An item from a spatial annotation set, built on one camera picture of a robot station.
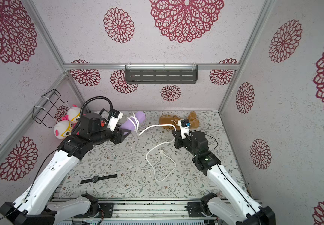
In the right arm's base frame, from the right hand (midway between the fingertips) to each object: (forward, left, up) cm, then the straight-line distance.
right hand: (172, 130), depth 74 cm
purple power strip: (-2, +22, +7) cm, 23 cm away
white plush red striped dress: (+4, +66, -5) cm, 66 cm away
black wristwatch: (-18, +46, -25) cm, 56 cm away
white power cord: (+1, +7, -25) cm, 26 cm away
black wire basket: (+11, +71, +7) cm, 72 cm away
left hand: (-4, +23, +4) cm, 24 cm away
